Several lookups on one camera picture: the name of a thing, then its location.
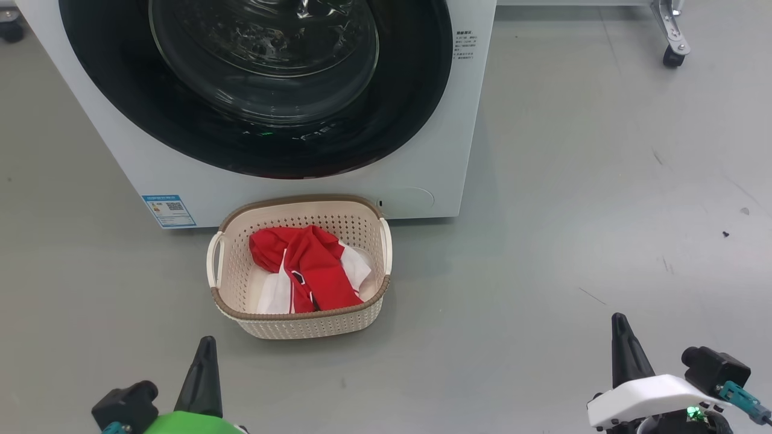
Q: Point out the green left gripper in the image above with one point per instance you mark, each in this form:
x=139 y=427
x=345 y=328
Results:
x=193 y=425

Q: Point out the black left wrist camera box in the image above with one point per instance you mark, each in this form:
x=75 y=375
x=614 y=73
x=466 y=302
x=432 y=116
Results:
x=123 y=407

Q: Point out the red and white garment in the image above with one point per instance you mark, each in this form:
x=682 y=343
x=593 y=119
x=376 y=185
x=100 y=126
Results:
x=313 y=271

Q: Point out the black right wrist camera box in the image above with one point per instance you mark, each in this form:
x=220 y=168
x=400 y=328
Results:
x=715 y=369

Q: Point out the cream perforated laundry basket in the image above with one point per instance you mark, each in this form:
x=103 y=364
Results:
x=301 y=322

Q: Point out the white front-load washing machine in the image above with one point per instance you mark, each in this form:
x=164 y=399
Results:
x=301 y=193

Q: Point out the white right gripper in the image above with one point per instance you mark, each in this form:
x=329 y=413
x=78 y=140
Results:
x=651 y=398

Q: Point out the round glass washer door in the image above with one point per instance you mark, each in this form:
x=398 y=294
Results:
x=120 y=108

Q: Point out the metal caster with black wheel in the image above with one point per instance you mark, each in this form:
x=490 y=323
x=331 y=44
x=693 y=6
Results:
x=674 y=36
x=11 y=27

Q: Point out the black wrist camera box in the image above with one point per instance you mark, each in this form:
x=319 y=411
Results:
x=715 y=369
x=123 y=407

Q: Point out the blue energy label sticker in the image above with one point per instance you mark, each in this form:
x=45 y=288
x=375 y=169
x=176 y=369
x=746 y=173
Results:
x=169 y=211

